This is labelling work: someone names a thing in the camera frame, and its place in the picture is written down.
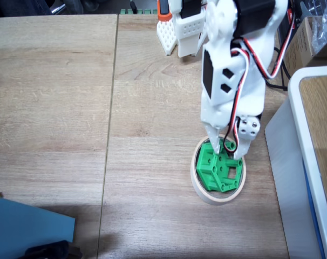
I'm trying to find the person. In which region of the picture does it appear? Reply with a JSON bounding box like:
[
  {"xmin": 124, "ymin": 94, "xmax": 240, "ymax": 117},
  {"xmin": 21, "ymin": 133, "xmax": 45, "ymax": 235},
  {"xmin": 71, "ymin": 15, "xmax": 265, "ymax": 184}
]
[{"xmin": 0, "ymin": 0, "xmax": 50, "ymax": 18}]

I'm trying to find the red white black servo cable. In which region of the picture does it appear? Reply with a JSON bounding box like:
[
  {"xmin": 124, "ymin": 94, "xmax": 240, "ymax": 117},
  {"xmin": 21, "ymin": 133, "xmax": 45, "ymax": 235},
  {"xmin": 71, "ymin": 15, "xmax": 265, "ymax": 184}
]
[
  {"xmin": 233, "ymin": 10, "xmax": 298, "ymax": 79},
  {"xmin": 224, "ymin": 47, "xmax": 252, "ymax": 148}
]

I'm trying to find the brown cardboard box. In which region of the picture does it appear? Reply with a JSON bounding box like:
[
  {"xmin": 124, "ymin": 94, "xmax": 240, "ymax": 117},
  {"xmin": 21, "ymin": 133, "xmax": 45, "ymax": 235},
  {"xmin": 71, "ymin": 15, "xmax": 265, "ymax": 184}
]
[{"xmin": 283, "ymin": 16, "xmax": 327, "ymax": 78}]

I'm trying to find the orange and black table clamp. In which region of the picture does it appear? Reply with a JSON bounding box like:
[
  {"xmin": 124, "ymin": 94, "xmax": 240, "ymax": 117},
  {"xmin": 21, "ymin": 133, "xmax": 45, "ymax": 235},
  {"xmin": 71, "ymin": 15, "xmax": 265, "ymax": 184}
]
[{"xmin": 157, "ymin": 0, "xmax": 172, "ymax": 22}]

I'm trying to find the black mesh office chair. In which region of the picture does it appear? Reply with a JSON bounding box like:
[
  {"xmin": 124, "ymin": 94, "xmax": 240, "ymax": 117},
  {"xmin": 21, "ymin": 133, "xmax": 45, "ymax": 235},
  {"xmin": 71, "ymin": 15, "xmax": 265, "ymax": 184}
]
[{"xmin": 47, "ymin": 0, "xmax": 121, "ymax": 15}]

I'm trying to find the green terminal strip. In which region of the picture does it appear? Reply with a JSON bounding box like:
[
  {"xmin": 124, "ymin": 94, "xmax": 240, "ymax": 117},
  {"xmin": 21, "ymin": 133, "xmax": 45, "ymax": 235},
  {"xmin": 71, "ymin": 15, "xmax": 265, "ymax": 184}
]
[{"xmin": 120, "ymin": 9, "xmax": 158, "ymax": 15}]

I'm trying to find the black power supply unit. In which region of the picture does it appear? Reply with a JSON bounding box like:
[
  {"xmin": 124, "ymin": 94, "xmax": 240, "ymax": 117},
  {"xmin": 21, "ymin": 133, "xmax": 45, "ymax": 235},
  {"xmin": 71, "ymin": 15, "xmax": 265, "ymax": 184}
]
[{"xmin": 275, "ymin": 0, "xmax": 310, "ymax": 54}]

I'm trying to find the beige masking tape roll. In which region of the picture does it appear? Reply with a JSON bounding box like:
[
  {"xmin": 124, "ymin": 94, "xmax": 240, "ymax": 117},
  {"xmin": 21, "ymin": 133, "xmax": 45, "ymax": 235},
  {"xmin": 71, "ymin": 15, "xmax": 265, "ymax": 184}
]
[{"xmin": 190, "ymin": 136, "xmax": 247, "ymax": 206}]

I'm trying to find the clear plastic bag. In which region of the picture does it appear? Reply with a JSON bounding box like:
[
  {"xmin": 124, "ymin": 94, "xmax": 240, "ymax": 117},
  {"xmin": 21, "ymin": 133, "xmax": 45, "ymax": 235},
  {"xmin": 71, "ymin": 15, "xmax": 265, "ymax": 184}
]
[{"xmin": 311, "ymin": 0, "xmax": 327, "ymax": 54}]

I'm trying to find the blue sheet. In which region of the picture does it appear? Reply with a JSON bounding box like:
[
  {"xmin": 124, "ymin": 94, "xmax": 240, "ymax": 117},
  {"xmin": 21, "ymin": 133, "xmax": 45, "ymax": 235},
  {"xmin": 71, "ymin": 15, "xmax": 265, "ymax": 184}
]
[{"xmin": 0, "ymin": 195, "xmax": 76, "ymax": 259}]

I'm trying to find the black power cable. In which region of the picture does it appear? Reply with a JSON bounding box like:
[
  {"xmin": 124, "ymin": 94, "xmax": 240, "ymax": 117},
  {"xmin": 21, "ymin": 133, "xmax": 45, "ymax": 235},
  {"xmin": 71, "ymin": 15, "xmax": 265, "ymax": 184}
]
[{"xmin": 265, "ymin": 45, "xmax": 291, "ymax": 91}]

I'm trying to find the green hexagonal printed component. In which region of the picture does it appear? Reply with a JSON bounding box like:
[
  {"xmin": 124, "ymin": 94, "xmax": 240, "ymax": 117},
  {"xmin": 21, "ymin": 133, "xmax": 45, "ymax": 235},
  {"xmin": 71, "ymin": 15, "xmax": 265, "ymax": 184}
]
[{"xmin": 195, "ymin": 138, "xmax": 244, "ymax": 193}]

